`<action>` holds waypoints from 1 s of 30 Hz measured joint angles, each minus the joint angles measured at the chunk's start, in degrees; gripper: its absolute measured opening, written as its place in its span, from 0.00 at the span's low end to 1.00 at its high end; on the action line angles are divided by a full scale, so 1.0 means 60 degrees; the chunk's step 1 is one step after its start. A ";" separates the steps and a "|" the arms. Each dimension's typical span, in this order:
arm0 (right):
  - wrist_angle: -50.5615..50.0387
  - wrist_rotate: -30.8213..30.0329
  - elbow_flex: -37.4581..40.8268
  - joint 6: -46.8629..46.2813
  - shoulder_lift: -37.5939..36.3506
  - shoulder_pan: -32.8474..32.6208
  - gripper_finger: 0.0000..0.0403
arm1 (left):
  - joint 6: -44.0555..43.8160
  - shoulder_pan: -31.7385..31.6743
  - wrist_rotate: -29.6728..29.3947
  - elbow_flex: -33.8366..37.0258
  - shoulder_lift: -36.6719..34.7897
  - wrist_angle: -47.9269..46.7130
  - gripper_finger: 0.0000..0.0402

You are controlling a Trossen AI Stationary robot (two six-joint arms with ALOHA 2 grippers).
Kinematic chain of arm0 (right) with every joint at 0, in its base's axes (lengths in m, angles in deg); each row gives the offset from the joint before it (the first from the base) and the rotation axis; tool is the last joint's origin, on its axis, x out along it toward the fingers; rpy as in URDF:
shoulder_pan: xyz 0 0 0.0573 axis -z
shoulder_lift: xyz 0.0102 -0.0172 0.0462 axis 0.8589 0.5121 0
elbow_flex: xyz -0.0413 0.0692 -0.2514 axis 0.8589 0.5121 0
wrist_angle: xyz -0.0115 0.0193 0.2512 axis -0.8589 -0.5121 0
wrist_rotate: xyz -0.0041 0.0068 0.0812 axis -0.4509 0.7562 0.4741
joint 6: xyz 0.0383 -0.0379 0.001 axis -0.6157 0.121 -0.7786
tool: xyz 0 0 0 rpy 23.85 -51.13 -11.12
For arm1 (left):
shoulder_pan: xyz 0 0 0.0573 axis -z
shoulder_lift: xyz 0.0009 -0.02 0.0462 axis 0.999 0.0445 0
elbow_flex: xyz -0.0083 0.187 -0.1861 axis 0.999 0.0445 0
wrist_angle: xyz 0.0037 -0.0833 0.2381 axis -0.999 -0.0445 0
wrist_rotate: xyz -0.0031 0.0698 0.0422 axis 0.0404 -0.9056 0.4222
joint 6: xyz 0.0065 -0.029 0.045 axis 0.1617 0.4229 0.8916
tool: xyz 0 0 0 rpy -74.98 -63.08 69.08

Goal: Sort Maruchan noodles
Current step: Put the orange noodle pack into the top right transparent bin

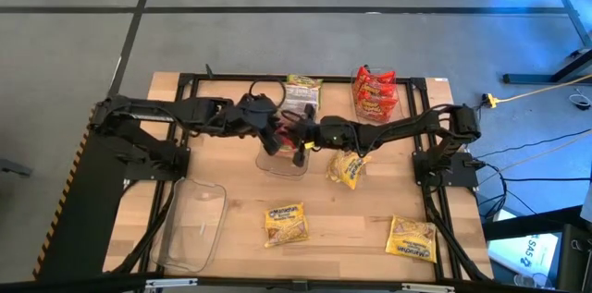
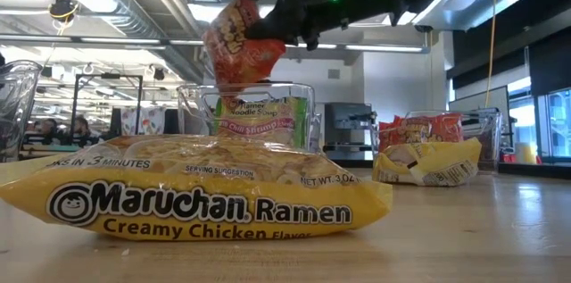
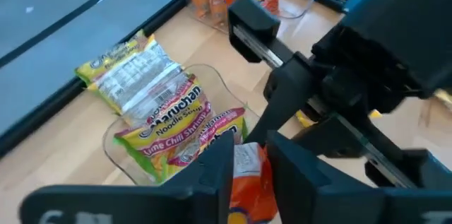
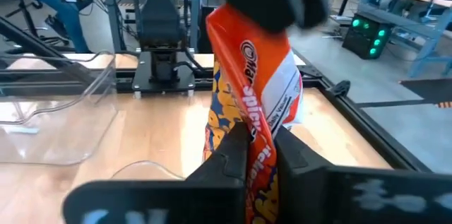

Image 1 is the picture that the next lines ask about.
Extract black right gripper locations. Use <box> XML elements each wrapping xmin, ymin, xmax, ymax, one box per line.
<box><xmin>292</xmin><ymin>103</ymin><xmax>360</xmax><ymax>168</ymax></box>

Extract black left wrist camera cable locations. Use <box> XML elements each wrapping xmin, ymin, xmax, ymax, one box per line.
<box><xmin>248</xmin><ymin>78</ymin><xmax>287</xmax><ymax>101</ymax></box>

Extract black aluminium table frame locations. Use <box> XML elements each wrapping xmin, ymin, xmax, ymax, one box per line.
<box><xmin>110</xmin><ymin>70</ymin><xmax>494</xmax><ymax>292</ymax></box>

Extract yellow creamy chicken ramen pack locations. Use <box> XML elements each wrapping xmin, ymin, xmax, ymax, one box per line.
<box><xmin>385</xmin><ymin>214</ymin><xmax>439</xmax><ymax>265</ymax></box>
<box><xmin>263</xmin><ymin>201</ymin><xmax>310</xmax><ymax>249</ymax></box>

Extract yellow floor cable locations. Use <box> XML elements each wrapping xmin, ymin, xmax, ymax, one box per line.
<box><xmin>497</xmin><ymin>73</ymin><xmax>592</xmax><ymax>104</ymax></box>

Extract black hazard-striped floor platform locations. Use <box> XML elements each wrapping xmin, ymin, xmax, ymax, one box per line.
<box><xmin>32</xmin><ymin>101</ymin><xmax>147</xmax><ymax>283</ymax></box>

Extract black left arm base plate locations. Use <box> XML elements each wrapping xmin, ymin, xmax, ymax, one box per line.
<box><xmin>120</xmin><ymin>143</ymin><xmax>191</xmax><ymax>182</ymax></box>

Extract black desk leg frame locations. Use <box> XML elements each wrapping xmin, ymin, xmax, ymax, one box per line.
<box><xmin>501</xmin><ymin>0</ymin><xmax>592</xmax><ymax>85</ymax></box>

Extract clear plastic bin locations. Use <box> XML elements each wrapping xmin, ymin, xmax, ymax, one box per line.
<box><xmin>254</xmin><ymin>105</ymin><xmax>320</xmax><ymax>179</ymax></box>
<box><xmin>347</xmin><ymin>66</ymin><xmax>406</xmax><ymax>128</ymax></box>
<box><xmin>151</xmin><ymin>177</ymin><xmax>228</xmax><ymax>275</ymax></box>

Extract black equipment box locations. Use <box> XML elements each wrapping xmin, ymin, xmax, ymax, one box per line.
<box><xmin>557</xmin><ymin>223</ymin><xmax>592</xmax><ymax>293</ymax></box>

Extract silver metal bracket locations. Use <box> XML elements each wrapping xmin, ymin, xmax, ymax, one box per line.
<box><xmin>401</xmin><ymin>282</ymin><xmax>457</xmax><ymax>293</ymax></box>
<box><xmin>144</xmin><ymin>276</ymin><xmax>201</xmax><ymax>290</ymax></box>

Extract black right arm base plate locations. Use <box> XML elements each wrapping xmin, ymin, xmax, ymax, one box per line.
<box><xmin>413</xmin><ymin>148</ymin><xmax>481</xmax><ymax>189</ymax></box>

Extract grey chair base leg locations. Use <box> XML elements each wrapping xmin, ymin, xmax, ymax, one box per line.
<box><xmin>0</xmin><ymin>157</ymin><xmax>34</xmax><ymax>177</ymax></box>

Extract lime chili shrimp ramen pack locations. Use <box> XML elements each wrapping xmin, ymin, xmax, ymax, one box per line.
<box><xmin>286</xmin><ymin>74</ymin><xmax>324</xmax><ymax>90</ymax></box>
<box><xmin>276</xmin><ymin>127</ymin><xmax>300</xmax><ymax>152</ymax></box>
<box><xmin>281</xmin><ymin>84</ymin><xmax>321</xmax><ymax>118</ymax></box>

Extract white coiled cable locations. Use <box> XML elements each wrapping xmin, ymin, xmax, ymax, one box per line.
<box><xmin>569</xmin><ymin>92</ymin><xmax>592</xmax><ymax>112</ymax></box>

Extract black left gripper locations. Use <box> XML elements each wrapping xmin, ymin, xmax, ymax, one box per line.
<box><xmin>230</xmin><ymin>92</ymin><xmax>283</xmax><ymax>155</ymax></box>

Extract black floor cable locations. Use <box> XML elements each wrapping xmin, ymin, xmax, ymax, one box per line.
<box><xmin>475</xmin><ymin>127</ymin><xmax>592</xmax><ymax>160</ymax></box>
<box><xmin>480</xmin><ymin>163</ymin><xmax>592</xmax><ymax>220</ymax></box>

